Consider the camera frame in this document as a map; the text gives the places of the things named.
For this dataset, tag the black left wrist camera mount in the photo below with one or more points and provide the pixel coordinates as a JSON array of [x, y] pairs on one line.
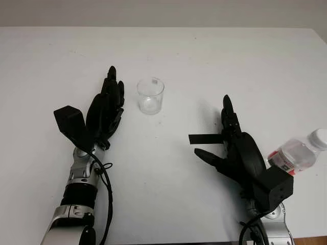
[[71, 122]]

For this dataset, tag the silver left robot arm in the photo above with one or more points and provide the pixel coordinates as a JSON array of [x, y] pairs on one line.
[[76, 183]]

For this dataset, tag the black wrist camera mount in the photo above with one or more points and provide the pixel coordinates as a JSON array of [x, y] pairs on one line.
[[277, 186], [71, 122]]

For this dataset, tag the clear plastic water bottle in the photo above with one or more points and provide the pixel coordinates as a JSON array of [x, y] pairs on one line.
[[299, 151]]

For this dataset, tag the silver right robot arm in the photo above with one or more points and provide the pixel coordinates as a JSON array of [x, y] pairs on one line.
[[274, 229]]

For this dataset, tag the black tape strip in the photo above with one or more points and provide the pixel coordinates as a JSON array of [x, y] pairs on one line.
[[204, 139]]

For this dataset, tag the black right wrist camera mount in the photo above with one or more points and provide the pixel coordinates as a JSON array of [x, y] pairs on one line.
[[277, 186]]

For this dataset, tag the clear glass cup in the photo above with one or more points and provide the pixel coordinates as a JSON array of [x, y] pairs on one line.
[[150, 98]]

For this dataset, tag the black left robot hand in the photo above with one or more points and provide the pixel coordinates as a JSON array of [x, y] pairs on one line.
[[102, 112]]

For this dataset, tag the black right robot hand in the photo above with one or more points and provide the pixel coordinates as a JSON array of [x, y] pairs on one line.
[[242, 155]]

